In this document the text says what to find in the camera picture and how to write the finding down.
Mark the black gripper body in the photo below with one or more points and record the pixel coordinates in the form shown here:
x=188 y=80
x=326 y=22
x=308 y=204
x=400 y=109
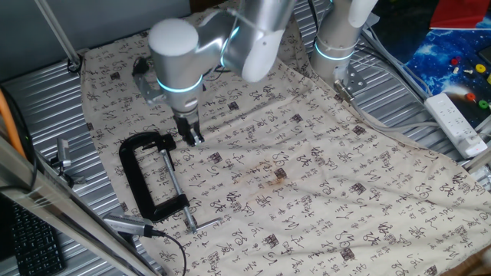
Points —
x=186 y=124

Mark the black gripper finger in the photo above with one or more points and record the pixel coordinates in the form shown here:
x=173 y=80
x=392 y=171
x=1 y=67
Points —
x=198 y=137
x=190 y=140

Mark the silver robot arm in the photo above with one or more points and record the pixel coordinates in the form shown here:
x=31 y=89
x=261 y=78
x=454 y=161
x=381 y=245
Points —
x=180 y=53

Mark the black square clock movement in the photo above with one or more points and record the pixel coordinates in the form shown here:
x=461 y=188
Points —
x=169 y=143

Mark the black C-clamp with silver screw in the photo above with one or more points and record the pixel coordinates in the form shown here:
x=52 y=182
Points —
x=135 y=180

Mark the beige calligraphy print cloth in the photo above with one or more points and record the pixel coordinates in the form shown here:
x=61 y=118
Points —
x=307 y=172

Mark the black clamp at right edge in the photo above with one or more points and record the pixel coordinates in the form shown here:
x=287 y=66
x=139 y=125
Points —
x=63 y=151

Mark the grey metal pole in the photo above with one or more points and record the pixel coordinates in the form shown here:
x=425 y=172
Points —
x=57 y=32

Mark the black keyboard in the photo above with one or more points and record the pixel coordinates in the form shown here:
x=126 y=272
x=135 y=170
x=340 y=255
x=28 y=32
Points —
x=36 y=241

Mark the blue starry mat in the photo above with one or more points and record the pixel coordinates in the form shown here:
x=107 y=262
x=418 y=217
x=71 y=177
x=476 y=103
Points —
x=433 y=57

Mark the white power strip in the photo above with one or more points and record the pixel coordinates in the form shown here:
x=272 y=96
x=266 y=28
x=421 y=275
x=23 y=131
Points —
x=454 y=122

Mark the red sheet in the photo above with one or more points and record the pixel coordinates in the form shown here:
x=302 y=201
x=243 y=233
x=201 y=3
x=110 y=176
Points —
x=460 y=13

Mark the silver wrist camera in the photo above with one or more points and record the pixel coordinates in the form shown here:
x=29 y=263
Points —
x=147 y=90

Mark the aluminium frame bar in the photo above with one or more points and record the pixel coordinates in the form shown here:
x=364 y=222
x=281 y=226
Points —
x=57 y=207

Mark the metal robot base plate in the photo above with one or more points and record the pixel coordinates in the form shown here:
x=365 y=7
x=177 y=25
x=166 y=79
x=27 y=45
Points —
x=356 y=80

